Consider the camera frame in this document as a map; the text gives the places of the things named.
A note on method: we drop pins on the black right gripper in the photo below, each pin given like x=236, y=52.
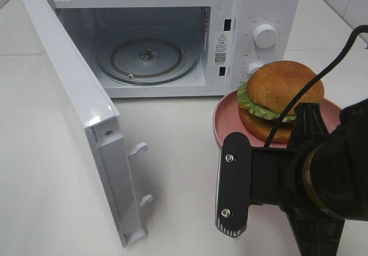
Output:
x=331, y=175

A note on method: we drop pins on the burger with lettuce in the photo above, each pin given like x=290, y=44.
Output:
x=266, y=94

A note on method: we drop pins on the pink plate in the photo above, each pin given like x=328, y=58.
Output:
x=226, y=119

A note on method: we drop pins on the white microwave door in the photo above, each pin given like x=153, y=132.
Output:
x=83, y=109

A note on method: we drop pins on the white timer knob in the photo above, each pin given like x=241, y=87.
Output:
x=253, y=67

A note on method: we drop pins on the white power knob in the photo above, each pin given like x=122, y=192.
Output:
x=265, y=35

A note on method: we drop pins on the glass turntable plate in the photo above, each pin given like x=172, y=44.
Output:
x=147, y=61

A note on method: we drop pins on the white microwave oven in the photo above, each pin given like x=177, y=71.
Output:
x=220, y=30

